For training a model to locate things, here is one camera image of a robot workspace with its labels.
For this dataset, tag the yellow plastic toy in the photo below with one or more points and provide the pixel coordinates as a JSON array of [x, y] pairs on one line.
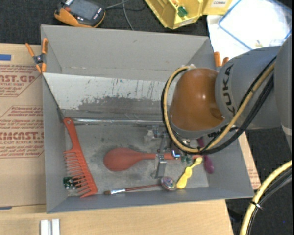
[[185, 177]]

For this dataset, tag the brown cardboard board red print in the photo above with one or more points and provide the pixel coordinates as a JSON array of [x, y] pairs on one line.
[[19, 121]]

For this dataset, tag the orange plastic spoon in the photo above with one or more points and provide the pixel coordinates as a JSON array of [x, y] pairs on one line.
[[122, 159]]

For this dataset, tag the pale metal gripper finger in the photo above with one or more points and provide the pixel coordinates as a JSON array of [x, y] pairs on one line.
[[161, 168], [156, 132]]

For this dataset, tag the small multicoloured round top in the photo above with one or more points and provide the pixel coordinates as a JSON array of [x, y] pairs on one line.
[[168, 183]]

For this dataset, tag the orange wide-tooth comb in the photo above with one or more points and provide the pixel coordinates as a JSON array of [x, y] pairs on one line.
[[74, 160]]

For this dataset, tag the small green and white object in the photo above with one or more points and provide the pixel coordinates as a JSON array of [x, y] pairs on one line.
[[69, 183]]

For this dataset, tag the grey metal bin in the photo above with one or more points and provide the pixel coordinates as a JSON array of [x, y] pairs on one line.
[[127, 53]]

